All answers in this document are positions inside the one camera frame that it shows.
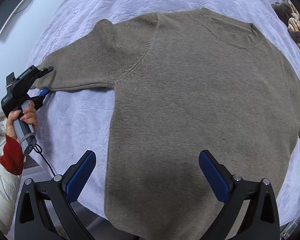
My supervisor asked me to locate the olive brown knit sweater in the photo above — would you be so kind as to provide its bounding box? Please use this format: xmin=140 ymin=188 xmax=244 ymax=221
xmin=34 ymin=8 xmax=300 ymax=239

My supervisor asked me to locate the lavender embossed bedspread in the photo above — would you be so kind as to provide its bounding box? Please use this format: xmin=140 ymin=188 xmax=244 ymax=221
xmin=31 ymin=0 xmax=300 ymax=225

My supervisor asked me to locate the white jacket red cuff forearm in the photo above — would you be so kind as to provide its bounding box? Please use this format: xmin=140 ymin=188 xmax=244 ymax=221
xmin=0 ymin=135 xmax=24 ymax=235

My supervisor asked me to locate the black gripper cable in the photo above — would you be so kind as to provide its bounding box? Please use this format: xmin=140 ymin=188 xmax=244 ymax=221
xmin=32 ymin=143 xmax=58 ymax=177

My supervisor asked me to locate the cream striped brown garment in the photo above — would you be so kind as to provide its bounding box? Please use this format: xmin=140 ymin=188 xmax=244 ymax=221
xmin=271 ymin=0 xmax=300 ymax=49

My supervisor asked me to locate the person's left hand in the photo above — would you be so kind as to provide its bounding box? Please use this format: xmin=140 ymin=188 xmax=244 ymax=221
xmin=6 ymin=100 xmax=38 ymax=140

